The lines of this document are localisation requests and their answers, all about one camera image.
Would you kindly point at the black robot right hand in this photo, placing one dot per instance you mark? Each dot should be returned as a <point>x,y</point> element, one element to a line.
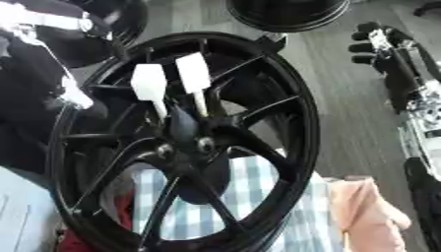
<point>396,70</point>

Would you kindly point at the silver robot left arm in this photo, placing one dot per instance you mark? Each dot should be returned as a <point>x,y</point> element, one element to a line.
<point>40,18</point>

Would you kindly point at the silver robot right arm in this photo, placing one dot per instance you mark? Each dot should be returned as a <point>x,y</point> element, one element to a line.
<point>424,138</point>

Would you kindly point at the white pin with flat head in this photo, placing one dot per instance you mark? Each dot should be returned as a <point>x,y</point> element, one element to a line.
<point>193,74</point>
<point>148,82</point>

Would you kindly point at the black spoked wheel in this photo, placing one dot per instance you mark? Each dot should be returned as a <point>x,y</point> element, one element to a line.
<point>189,154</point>

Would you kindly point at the black chair base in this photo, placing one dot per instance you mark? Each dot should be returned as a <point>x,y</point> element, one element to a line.
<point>428,8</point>

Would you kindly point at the pink cloth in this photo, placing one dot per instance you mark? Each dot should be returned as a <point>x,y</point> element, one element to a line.
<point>367,216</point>

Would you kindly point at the red cloth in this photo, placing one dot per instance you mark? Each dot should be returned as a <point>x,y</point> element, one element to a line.
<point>124,210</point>

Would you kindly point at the white panel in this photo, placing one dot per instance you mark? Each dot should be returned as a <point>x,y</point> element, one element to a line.
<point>23,213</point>

